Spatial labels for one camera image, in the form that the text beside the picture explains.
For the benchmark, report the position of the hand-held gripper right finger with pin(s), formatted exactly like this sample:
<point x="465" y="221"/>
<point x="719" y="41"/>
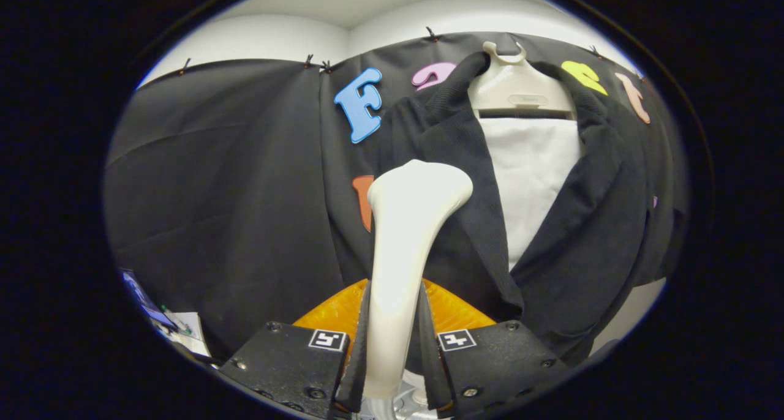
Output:
<point x="496" y="359"/>

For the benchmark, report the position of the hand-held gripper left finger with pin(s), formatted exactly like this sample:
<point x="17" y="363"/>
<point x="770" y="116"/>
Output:
<point x="282" y="365"/>

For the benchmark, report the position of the black suit jacket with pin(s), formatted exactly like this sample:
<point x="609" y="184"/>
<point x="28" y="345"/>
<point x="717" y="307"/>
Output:
<point x="588" y="236"/>

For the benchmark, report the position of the white paper sheets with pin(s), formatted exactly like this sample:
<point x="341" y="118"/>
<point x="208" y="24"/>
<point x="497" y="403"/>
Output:
<point x="191" y="334"/>

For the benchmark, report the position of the blue flat device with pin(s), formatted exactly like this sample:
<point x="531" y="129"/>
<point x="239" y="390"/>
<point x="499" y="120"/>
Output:
<point x="142" y="297"/>

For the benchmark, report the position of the black backdrop cloth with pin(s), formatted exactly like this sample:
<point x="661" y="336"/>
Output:
<point x="214" y="193"/>

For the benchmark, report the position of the white plastic hanger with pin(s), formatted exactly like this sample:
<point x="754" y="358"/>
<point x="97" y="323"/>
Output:
<point x="514" y="86"/>

